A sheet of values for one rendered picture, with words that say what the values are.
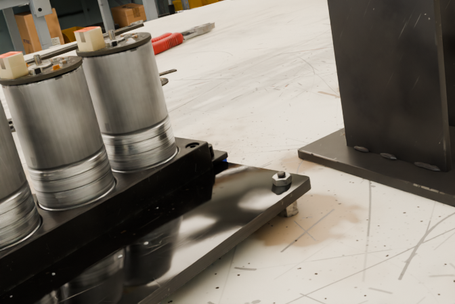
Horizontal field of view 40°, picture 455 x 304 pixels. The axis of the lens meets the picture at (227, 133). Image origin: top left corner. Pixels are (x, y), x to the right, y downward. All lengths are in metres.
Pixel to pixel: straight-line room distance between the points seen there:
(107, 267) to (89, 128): 0.04
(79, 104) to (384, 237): 0.10
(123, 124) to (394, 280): 0.10
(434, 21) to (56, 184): 0.12
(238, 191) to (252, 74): 0.19
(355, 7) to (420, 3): 0.03
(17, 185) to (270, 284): 0.07
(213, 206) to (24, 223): 0.06
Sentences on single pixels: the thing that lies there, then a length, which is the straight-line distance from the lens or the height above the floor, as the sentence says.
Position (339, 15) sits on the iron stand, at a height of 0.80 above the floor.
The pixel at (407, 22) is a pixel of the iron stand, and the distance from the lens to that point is 0.20.
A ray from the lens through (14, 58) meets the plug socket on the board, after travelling 0.19.
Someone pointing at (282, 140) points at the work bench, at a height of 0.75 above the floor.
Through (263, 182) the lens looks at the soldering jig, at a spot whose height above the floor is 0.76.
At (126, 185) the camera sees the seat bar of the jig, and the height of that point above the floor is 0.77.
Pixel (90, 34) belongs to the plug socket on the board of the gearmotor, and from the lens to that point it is 0.20.
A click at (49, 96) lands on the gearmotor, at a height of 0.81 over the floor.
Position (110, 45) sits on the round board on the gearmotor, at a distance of 0.20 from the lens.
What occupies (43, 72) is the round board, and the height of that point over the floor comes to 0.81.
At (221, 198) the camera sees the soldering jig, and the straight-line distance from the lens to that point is 0.20.
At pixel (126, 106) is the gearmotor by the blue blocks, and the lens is 0.20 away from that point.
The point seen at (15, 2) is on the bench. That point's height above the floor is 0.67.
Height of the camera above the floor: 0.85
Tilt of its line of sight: 19 degrees down
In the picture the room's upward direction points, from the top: 11 degrees counter-clockwise
